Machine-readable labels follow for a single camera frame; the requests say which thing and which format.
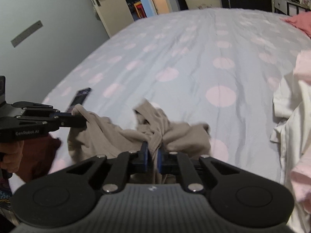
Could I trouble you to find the dark red cloth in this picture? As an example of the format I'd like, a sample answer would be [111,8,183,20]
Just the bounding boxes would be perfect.
[16,135,62,183]

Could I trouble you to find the white garment pile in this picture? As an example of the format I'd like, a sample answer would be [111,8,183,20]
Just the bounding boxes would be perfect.
[270,73,310,232]

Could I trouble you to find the pink garment far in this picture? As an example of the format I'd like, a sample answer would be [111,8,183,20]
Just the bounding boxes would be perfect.
[281,11,311,37]

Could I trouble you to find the beige door with handle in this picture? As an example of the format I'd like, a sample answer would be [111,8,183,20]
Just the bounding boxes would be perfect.
[91,0,134,37]

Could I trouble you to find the grey wall strip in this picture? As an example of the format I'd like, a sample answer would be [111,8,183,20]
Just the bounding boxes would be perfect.
[11,21,43,48]

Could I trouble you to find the light pink fluffy garment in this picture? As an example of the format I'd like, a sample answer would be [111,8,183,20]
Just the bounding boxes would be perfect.
[290,50,310,213]

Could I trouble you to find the beige grey garment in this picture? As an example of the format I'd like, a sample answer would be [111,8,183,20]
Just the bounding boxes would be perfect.
[67,100,211,184]

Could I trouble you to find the white shelf unit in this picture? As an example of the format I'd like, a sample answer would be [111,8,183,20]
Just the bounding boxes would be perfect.
[272,0,310,16]

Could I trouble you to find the dark smartphone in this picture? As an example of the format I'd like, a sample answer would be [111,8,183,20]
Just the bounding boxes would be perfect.
[66,87,92,113]

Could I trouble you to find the person's hand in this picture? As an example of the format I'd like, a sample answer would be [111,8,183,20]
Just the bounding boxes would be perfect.
[1,141,24,173]

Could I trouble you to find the polka dot bed sheet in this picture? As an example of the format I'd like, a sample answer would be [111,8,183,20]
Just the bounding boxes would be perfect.
[44,9,310,182]

